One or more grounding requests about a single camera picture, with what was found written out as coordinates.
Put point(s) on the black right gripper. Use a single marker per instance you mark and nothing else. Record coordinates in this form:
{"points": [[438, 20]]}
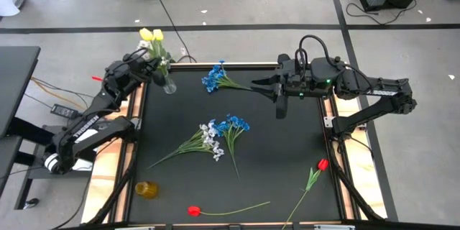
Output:
{"points": [[298, 79]]}

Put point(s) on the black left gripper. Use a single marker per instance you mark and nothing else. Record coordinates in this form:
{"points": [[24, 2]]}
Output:
{"points": [[140, 67]]}

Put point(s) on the yellow tulip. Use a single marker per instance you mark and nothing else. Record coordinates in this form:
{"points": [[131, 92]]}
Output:
{"points": [[158, 35], [146, 34]]}

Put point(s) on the blue flower bunch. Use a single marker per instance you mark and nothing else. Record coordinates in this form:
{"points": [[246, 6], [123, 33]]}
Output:
{"points": [[213, 77], [233, 124]]}

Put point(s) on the red tulip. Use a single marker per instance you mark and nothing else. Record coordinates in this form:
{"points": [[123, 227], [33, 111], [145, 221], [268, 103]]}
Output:
{"points": [[194, 211], [322, 164]]}

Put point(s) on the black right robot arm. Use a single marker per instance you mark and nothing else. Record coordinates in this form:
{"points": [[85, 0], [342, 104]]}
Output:
{"points": [[381, 91]]}

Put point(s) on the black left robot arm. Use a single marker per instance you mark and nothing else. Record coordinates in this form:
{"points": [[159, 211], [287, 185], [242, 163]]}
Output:
{"points": [[86, 129]]}

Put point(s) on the clear glass vase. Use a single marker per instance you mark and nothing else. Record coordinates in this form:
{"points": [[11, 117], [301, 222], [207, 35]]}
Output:
{"points": [[169, 87]]}

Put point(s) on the amber glass vase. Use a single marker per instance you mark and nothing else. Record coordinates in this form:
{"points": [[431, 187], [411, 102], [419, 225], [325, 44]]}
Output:
{"points": [[146, 189]]}

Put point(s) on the black power adapter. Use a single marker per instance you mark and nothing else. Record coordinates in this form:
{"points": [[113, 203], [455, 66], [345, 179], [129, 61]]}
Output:
{"points": [[64, 111]]}

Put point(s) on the white flat box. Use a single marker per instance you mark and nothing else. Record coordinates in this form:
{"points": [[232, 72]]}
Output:
{"points": [[84, 165]]}

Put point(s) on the dark desk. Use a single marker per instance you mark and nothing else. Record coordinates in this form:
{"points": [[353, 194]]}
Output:
{"points": [[18, 86]]}

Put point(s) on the black and wood table frame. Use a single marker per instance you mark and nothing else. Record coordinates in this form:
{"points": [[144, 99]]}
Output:
{"points": [[230, 67]]}

